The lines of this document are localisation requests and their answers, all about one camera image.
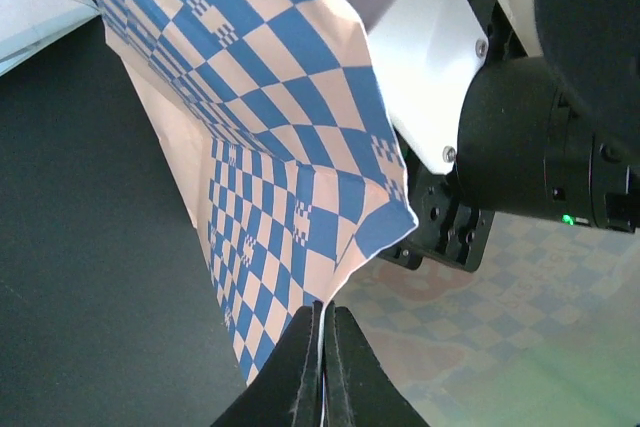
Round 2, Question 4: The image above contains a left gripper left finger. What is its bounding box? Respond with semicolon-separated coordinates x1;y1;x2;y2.
213;301;320;427

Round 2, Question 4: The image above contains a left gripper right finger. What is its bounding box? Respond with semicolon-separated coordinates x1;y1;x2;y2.
323;303;427;427

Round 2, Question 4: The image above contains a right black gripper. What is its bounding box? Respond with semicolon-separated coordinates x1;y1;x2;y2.
379;166;495;273

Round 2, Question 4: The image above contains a blue checkered paper bag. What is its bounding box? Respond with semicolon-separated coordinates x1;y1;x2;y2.
96;0;639;426

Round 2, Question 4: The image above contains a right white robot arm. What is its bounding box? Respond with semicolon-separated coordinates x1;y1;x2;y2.
347;0;639;272

